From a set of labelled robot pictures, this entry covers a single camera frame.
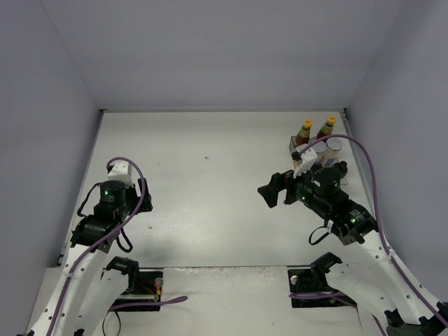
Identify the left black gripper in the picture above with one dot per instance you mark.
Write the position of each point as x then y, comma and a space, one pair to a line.
144, 197

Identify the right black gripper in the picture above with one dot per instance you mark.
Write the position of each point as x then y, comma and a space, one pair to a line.
289, 189

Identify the red sauce bottle yellow cap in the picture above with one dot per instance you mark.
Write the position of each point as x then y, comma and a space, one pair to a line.
303, 134

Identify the silver lid jar blue label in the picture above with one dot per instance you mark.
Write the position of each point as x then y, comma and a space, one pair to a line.
319, 147

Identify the black cap powder jar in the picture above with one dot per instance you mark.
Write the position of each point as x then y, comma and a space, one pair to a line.
342, 169

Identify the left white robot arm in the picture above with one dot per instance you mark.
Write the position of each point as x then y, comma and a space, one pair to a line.
70, 309

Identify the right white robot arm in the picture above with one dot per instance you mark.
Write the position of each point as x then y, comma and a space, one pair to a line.
372, 275

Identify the clear tiered organizer tray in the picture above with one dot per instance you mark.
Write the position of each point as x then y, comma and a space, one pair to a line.
292, 146

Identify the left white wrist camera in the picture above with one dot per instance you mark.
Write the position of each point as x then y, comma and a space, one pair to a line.
120, 171

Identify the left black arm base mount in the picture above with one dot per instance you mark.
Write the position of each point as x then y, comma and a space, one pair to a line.
141, 286

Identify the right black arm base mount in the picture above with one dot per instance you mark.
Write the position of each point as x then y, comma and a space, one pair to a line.
309, 287

